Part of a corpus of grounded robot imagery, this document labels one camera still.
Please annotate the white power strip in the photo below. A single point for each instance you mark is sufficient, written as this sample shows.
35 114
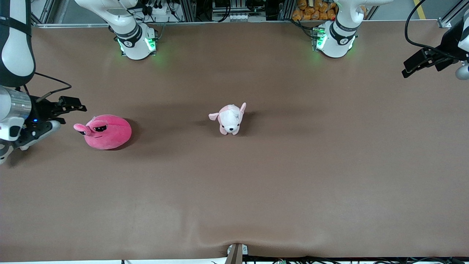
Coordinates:
160 8

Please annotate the grey white husky plush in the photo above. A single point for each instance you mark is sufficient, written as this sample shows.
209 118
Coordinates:
4 154

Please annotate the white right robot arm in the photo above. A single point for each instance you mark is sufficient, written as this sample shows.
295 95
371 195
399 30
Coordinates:
14 47

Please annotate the slanted aluminium frame profile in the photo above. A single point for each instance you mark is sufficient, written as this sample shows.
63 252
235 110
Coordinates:
47 11

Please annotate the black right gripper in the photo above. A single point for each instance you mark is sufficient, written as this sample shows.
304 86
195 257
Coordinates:
41 109

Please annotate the pink round plush toy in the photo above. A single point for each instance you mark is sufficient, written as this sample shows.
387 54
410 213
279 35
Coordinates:
110 135

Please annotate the pink white plush dog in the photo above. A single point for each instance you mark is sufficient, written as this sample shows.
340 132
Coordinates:
230 119

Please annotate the white terminal block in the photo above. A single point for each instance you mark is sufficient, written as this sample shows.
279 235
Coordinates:
238 16

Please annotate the silver aluminium table rail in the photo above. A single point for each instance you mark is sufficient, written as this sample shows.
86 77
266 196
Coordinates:
220 23

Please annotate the orange packaged items heap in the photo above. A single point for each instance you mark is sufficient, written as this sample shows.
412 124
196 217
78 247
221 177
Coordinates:
315 9

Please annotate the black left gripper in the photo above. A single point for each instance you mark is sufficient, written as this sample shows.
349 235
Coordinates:
449 48

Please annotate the aluminium corner frame profile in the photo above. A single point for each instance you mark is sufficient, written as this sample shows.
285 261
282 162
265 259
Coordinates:
449 20

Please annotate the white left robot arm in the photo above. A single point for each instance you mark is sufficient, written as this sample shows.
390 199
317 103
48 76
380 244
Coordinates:
335 40

